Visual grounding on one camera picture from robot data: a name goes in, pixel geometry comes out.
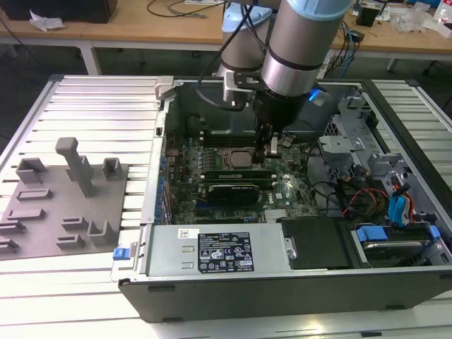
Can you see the hard disk in blue carrier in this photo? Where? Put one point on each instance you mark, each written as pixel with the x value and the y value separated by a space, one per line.
pixel 370 234

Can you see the crumpled white paper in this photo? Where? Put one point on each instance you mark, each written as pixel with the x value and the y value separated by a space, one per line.
pixel 46 23

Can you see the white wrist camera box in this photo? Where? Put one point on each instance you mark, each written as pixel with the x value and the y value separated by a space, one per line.
pixel 234 86

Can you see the black PC case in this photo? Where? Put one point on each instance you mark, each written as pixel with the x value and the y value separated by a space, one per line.
pixel 247 300

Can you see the green motherboard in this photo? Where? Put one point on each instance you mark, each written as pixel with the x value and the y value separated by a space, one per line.
pixel 183 166

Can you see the small black box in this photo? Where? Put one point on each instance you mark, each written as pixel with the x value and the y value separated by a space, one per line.
pixel 367 17

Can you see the black power adapter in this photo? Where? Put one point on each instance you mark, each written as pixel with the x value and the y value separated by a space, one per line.
pixel 356 36

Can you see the CPU socket with CPU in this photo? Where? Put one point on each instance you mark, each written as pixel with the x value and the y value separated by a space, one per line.
pixel 236 159

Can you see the silver power supply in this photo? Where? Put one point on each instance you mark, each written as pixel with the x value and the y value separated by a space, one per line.
pixel 166 250

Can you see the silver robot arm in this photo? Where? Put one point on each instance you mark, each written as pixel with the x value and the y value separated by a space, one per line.
pixel 300 42

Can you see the black power supply label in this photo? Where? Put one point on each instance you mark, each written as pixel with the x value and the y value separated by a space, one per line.
pixel 226 252

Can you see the white and red box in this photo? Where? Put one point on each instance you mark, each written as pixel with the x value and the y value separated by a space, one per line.
pixel 445 21

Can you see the silver chipset heatsink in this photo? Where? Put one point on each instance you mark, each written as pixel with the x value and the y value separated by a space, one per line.
pixel 274 216

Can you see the large black box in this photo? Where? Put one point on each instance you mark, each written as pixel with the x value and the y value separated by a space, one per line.
pixel 53 8

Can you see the silver drive cage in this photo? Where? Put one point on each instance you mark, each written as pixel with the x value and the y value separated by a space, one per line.
pixel 340 144

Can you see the silver case latch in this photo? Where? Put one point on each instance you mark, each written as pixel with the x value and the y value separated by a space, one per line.
pixel 164 86

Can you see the clear plastic bag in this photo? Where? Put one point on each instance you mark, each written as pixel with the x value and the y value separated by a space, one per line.
pixel 413 17

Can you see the blue case latch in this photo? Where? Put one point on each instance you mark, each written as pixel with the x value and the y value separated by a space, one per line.
pixel 120 254

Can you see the installed green RAM stick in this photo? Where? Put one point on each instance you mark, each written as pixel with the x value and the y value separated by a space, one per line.
pixel 229 132

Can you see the wooden desk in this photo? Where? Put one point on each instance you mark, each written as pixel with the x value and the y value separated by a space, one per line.
pixel 134 33

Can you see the black graphics card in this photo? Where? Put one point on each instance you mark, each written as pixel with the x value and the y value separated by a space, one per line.
pixel 233 194

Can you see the gray parts rack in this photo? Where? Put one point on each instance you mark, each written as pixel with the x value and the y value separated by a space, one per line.
pixel 70 208

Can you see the black RAM slot row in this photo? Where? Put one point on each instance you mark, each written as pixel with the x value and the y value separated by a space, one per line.
pixel 229 141
pixel 236 182

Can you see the black plastic drive cover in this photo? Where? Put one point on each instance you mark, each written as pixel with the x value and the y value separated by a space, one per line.
pixel 314 243

